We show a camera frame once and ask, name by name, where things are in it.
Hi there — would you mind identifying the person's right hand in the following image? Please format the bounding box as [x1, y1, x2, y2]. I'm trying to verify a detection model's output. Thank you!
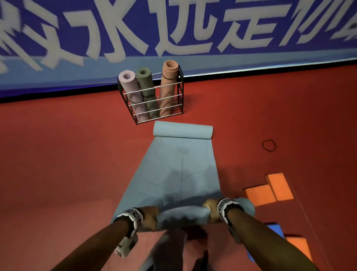
[203, 198, 222, 223]

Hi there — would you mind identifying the person's left hand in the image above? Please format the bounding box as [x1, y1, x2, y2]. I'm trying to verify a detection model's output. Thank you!
[141, 206, 160, 232]

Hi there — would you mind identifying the light blue yoga mat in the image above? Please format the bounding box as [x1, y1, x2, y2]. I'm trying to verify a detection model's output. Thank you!
[111, 120, 256, 232]

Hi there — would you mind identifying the blue foam block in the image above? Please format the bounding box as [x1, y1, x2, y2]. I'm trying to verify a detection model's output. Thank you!
[247, 223, 285, 263]

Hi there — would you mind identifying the peach yoga mat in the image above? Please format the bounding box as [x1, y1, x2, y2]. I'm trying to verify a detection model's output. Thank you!
[159, 60, 179, 118]

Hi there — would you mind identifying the lilac yoga mat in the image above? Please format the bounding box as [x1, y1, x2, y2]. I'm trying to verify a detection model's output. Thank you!
[118, 70, 150, 122]

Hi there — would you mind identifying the green yoga mat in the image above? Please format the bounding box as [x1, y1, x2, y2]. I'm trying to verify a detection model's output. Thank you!
[136, 67, 160, 119]

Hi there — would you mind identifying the person's right forearm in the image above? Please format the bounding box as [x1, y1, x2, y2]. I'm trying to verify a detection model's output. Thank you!
[227, 208, 320, 271]

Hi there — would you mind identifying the person's left forearm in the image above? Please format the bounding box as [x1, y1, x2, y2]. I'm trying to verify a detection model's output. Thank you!
[50, 219, 132, 271]

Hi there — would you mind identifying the black wristband with marker tags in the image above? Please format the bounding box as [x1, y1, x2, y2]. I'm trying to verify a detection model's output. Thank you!
[217, 197, 245, 226]
[114, 208, 144, 238]

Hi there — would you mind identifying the black metal mat rack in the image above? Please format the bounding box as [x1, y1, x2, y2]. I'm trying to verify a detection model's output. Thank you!
[117, 64, 184, 125]

